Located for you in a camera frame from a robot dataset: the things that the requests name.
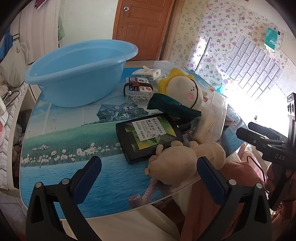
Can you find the scenery printed desktop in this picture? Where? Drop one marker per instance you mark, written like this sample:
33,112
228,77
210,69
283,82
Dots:
69,129

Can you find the white tote bag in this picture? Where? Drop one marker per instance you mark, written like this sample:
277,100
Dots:
13,62

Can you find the white yellow plush toy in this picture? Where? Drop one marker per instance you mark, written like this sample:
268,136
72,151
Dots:
182,87

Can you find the blue garment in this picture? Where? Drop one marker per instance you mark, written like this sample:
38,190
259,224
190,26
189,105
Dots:
4,44

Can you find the light blue plastic basin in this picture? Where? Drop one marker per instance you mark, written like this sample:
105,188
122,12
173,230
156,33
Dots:
81,76

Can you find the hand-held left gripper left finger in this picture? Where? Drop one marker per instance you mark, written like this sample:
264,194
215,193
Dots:
89,178

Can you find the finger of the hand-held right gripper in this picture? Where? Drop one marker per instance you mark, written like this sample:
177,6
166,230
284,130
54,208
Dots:
266,132
247,135

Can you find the blue white printed packet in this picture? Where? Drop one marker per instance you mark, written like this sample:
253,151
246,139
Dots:
232,117

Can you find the banded floss pick box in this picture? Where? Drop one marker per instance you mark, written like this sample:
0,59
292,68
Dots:
138,87

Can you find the green quilt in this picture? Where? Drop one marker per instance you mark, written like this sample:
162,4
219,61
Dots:
60,27

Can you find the clear toothpick container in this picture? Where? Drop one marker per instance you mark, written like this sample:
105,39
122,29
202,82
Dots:
212,115

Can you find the clear plastic box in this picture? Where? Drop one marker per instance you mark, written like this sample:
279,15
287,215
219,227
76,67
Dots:
165,64

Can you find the white striped wardrobe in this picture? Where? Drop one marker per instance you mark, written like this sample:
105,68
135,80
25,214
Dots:
39,30

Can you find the beige plush toy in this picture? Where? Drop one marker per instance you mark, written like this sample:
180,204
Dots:
175,162

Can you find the teal card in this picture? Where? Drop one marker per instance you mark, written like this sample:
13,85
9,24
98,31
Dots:
272,38

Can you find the white yellow tissue pack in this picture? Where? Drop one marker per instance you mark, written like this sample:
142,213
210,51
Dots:
145,73

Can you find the white cloth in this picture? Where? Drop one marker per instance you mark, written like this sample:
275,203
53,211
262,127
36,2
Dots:
138,222

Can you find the pink cloth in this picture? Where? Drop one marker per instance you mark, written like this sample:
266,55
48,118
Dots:
242,190

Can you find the dark green packet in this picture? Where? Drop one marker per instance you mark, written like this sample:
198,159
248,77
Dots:
168,104

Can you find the black box green label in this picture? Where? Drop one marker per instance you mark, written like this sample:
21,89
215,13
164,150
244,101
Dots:
150,133

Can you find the black bottle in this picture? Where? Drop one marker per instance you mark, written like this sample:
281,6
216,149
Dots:
185,127

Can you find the brown wooden door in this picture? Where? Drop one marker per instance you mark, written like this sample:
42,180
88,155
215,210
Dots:
143,27

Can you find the brick pattern shelf unit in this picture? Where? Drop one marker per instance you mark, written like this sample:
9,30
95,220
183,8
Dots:
9,162

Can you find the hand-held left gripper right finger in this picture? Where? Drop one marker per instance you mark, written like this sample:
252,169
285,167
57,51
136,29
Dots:
209,178

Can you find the person's right hand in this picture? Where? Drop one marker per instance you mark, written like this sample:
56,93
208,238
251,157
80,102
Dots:
270,179

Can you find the maroon cloth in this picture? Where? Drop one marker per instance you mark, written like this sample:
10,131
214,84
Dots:
40,3

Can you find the grey brick pattern panel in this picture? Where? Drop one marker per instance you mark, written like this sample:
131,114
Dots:
252,60

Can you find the rolled straw mat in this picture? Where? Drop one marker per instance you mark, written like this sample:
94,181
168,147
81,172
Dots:
172,34

